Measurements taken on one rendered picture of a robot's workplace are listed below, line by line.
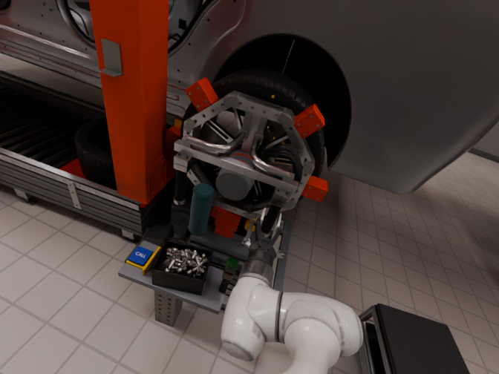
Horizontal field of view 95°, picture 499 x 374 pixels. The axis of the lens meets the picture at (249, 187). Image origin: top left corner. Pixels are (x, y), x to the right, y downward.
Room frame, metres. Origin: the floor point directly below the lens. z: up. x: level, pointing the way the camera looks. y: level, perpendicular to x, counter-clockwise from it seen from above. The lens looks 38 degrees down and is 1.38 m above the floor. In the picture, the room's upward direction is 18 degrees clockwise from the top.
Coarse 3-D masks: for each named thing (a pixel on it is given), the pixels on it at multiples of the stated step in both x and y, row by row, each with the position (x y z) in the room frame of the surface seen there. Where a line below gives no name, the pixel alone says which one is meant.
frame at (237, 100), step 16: (224, 96) 0.81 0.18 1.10; (240, 96) 0.81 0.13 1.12; (208, 112) 0.80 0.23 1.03; (256, 112) 0.80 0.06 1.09; (272, 112) 0.79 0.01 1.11; (288, 112) 0.81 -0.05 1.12; (192, 128) 0.81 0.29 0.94; (288, 128) 0.79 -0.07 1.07; (304, 144) 0.80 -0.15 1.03; (304, 160) 0.79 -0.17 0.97; (192, 176) 0.81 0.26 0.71; (304, 176) 0.78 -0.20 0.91; (224, 208) 0.80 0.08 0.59; (240, 208) 0.80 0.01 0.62; (256, 208) 0.83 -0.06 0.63; (288, 208) 0.78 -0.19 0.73
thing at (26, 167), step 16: (0, 160) 0.85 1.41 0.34; (16, 160) 0.85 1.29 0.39; (32, 160) 0.88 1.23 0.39; (32, 176) 0.85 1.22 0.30; (48, 176) 0.84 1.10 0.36; (64, 176) 0.85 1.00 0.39; (80, 192) 0.83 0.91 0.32; (96, 192) 0.82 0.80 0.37; (112, 192) 0.84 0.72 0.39; (80, 208) 0.82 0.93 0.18; (112, 208) 0.82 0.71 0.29; (128, 208) 0.82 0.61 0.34
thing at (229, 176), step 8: (232, 152) 0.82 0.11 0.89; (240, 152) 0.79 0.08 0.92; (240, 160) 0.73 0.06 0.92; (248, 160) 0.75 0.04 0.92; (224, 168) 0.69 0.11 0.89; (224, 176) 0.65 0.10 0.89; (232, 176) 0.65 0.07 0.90; (240, 176) 0.65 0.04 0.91; (216, 184) 0.65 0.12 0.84; (224, 184) 0.65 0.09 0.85; (232, 184) 0.65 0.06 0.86; (240, 184) 0.65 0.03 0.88; (248, 184) 0.65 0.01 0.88; (224, 192) 0.65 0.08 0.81; (232, 192) 0.65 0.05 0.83; (240, 192) 0.65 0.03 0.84
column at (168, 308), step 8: (160, 296) 0.44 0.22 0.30; (168, 296) 0.44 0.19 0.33; (160, 304) 0.44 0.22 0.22; (168, 304) 0.44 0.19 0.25; (176, 304) 0.45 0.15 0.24; (160, 312) 0.44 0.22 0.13; (168, 312) 0.44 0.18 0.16; (176, 312) 0.47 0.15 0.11; (160, 320) 0.44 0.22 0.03; (168, 320) 0.44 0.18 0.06
